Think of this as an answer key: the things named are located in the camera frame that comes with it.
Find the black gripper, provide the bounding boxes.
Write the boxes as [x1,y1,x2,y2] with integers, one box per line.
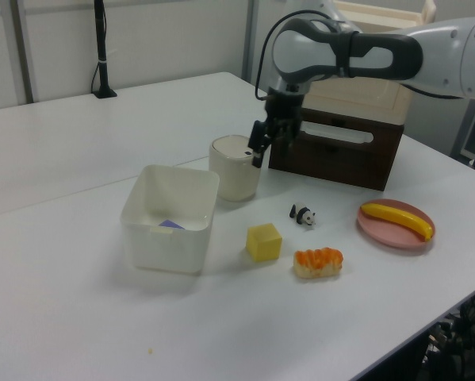
[247,88,306,168]

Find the white plastic box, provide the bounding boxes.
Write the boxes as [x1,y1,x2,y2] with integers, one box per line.
[120,164,220,275]

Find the dark brown wooden drawer box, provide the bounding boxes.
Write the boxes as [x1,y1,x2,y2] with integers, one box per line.
[267,106,405,192]

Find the cream wooden box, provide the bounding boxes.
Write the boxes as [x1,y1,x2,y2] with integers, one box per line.
[302,78,413,126]

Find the cream round cup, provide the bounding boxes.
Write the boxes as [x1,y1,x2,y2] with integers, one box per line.
[209,135,262,202]

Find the toy panda figure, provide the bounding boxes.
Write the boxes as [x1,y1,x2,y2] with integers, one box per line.
[288,202,317,228]

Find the yellow cube block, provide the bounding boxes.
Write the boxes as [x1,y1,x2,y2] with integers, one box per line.
[246,222,283,263]

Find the orange toy bread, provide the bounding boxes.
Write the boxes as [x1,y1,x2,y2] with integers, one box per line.
[293,247,345,281]

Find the yellow toy banana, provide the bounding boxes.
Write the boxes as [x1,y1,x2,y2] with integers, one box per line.
[359,202,435,242]

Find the pink plate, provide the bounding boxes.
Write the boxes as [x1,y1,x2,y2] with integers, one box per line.
[356,198,436,251]

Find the light wooden crate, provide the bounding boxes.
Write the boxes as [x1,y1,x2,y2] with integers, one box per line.
[328,0,437,33]

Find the black pole stand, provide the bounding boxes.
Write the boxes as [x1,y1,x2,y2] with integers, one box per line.
[90,0,118,99]

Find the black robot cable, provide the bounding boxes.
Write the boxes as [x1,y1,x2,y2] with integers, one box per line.
[254,10,343,101]

